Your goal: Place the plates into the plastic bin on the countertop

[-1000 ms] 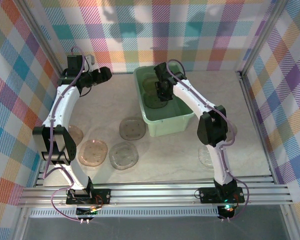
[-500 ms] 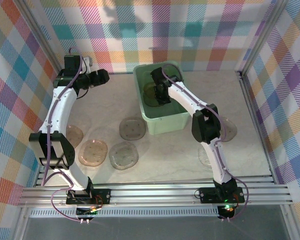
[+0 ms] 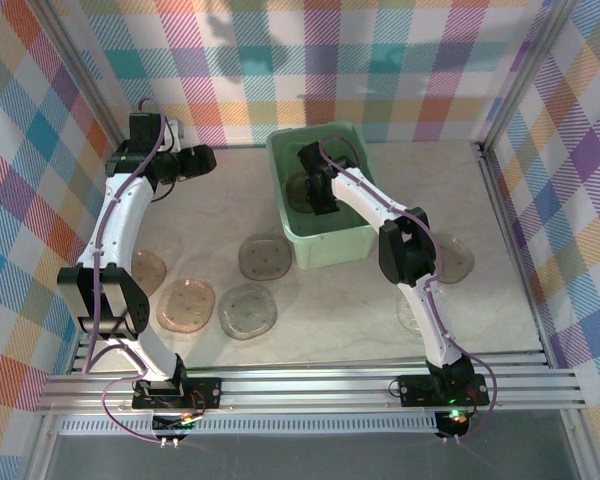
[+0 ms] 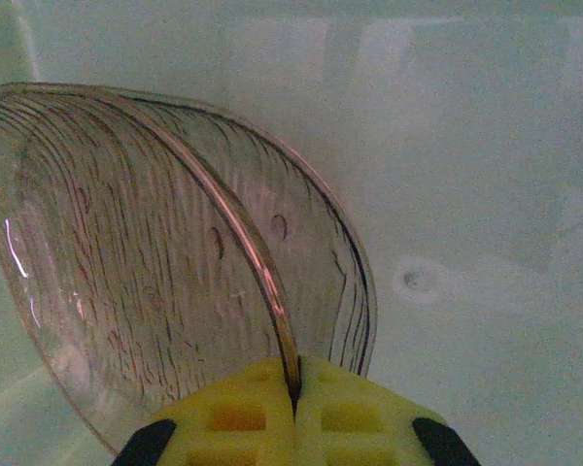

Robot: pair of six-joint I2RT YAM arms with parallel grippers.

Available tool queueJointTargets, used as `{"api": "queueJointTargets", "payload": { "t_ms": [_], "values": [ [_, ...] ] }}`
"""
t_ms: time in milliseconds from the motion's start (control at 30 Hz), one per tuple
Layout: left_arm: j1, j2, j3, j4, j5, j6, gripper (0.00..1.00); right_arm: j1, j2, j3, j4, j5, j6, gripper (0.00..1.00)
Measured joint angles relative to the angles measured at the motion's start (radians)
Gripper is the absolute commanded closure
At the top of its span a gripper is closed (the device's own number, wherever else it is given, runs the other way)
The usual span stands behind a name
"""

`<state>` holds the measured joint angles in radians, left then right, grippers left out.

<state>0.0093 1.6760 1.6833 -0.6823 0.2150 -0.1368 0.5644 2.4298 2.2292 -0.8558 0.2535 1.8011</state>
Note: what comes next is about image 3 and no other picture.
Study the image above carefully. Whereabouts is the grey translucent plate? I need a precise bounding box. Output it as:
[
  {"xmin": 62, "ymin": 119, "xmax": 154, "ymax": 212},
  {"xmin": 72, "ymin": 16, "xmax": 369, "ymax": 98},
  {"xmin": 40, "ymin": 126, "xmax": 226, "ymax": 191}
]
[
  {"xmin": 285, "ymin": 169, "xmax": 315, "ymax": 214},
  {"xmin": 237, "ymin": 234, "xmax": 294, "ymax": 282}
]

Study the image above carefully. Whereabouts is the brown clear plate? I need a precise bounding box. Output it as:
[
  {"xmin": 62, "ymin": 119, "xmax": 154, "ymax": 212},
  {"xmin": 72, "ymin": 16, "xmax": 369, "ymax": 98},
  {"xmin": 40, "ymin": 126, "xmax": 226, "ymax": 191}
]
[{"xmin": 129, "ymin": 249, "xmax": 169, "ymax": 297}]

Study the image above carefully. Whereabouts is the clear glass plate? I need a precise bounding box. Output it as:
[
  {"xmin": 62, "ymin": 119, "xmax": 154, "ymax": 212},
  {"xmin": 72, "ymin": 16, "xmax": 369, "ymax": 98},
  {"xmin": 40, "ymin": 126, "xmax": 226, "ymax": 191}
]
[
  {"xmin": 217, "ymin": 284, "xmax": 279, "ymax": 341},
  {"xmin": 395, "ymin": 289, "xmax": 431, "ymax": 336}
]

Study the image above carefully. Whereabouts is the smoky translucent plate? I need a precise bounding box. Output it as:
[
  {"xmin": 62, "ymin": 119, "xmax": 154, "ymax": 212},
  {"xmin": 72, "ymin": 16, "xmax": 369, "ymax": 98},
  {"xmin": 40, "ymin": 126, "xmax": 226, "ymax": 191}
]
[{"xmin": 432, "ymin": 232, "xmax": 476, "ymax": 285}]

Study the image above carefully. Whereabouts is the amber translucent plate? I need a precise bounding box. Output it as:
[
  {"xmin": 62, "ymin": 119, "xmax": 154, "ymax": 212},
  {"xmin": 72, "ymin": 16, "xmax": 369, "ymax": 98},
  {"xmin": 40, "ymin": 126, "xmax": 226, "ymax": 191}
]
[{"xmin": 155, "ymin": 278, "xmax": 216, "ymax": 334}]

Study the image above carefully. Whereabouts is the green plastic bin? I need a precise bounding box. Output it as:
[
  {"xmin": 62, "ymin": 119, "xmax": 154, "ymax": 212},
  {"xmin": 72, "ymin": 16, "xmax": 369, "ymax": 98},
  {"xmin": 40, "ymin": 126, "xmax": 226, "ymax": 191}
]
[{"xmin": 265, "ymin": 121, "xmax": 381, "ymax": 274}]

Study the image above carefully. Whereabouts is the small black controller board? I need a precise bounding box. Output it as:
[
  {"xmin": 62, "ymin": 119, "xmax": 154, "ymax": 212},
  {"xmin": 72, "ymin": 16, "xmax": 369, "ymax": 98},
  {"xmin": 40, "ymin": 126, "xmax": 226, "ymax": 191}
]
[
  {"xmin": 151, "ymin": 412, "xmax": 200, "ymax": 437},
  {"xmin": 435, "ymin": 408, "xmax": 474, "ymax": 440}
]

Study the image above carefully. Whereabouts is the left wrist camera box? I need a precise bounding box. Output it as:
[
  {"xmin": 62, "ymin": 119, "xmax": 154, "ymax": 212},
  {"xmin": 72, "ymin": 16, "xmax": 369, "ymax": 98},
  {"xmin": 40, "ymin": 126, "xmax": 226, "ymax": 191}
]
[{"xmin": 163, "ymin": 119, "xmax": 185, "ymax": 151}]

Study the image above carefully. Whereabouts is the aluminium frame post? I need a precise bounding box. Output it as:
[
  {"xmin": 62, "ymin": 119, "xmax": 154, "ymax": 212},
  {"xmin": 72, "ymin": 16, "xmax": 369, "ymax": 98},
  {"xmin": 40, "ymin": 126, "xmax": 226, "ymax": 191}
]
[
  {"xmin": 38, "ymin": 0, "xmax": 134, "ymax": 162},
  {"xmin": 562, "ymin": 409, "xmax": 599, "ymax": 480},
  {"xmin": 479, "ymin": 0, "xmax": 581, "ymax": 152},
  {"xmin": 27, "ymin": 414, "xmax": 61, "ymax": 480}
]

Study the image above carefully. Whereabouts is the aluminium side rail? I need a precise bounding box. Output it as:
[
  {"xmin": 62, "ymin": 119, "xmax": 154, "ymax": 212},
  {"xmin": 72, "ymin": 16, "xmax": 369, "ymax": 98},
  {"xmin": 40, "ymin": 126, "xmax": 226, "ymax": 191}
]
[
  {"xmin": 476, "ymin": 143, "xmax": 554, "ymax": 367},
  {"xmin": 67, "ymin": 152, "xmax": 136, "ymax": 375}
]

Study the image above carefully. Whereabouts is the aluminium mounting rail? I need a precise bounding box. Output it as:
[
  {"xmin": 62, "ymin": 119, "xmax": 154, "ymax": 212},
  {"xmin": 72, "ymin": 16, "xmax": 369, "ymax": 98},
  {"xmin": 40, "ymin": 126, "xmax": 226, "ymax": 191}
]
[{"xmin": 33, "ymin": 366, "xmax": 589, "ymax": 416}]

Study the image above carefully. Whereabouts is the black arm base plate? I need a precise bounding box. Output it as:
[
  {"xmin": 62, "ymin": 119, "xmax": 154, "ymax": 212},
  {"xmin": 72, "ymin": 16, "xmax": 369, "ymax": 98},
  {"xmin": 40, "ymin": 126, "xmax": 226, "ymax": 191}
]
[
  {"xmin": 131, "ymin": 377, "xmax": 224, "ymax": 412},
  {"xmin": 397, "ymin": 373, "xmax": 491, "ymax": 407}
]

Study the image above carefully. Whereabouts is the white slotted cable duct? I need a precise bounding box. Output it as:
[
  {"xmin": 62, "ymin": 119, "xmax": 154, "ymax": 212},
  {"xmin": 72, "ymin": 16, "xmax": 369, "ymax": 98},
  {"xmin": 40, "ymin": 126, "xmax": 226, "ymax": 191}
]
[{"xmin": 54, "ymin": 417, "xmax": 444, "ymax": 437}]

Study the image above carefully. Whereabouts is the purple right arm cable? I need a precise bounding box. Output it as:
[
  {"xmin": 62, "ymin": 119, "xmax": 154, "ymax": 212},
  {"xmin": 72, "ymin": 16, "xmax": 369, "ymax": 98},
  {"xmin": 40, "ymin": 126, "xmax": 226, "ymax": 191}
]
[{"xmin": 319, "ymin": 134, "xmax": 499, "ymax": 445}]

